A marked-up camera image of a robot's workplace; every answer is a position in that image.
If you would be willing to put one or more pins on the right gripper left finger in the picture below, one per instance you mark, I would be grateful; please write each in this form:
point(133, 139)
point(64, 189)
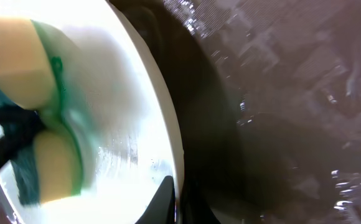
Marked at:
point(162, 208)

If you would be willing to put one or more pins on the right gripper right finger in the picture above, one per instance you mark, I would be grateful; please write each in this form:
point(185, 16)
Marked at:
point(194, 208)

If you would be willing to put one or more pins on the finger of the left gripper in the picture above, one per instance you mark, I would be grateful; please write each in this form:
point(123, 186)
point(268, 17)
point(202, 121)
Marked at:
point(15, 114)
point(17, 147)

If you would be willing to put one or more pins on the green yellow sponge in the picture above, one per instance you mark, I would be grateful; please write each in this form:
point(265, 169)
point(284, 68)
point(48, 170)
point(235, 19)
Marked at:
point(30, 79)

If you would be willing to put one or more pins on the white plate top right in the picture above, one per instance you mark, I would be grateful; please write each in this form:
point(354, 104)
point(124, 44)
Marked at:
point(119, 106)

